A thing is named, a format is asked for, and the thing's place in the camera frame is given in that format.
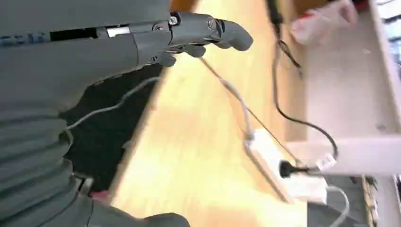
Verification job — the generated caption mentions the white cable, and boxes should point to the white cable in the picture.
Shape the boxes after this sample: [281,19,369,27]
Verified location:
[325,185,350,227]

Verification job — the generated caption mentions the red and white package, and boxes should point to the red and white package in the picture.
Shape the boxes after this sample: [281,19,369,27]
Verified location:
[289,0,358,45]

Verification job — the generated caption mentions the grey power strip cable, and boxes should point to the grey power strip cable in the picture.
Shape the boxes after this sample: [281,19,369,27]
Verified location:
[218,78,256,142]

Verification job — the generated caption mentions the white cable tag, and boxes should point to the white cable tag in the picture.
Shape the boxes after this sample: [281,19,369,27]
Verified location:
[315,153,338,171]

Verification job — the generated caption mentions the thin black cable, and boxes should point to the thin black cable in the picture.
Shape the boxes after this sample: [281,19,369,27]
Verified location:
[277,39,304,79]

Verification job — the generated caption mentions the thin grey cable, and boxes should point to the thin grey cable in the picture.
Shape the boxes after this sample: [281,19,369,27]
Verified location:
[66,77,161,131]

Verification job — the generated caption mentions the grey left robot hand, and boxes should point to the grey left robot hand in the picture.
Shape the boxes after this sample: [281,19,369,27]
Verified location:
[0,0,254,227]

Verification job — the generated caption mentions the black power cable with plug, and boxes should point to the black power cable with plug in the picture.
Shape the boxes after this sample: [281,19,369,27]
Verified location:
[266,0,339,180]

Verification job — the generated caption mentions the ribbed grey left arm sleeve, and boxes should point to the ribbed grey left arm sleeve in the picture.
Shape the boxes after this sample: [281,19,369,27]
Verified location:
[0,105,79,227]

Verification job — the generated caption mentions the white power strip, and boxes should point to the white power strip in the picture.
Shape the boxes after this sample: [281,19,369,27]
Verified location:
[244,128,329,205]

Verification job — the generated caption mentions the white desk frame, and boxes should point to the white desk frame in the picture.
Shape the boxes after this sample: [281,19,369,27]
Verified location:
[287,0,401,176]

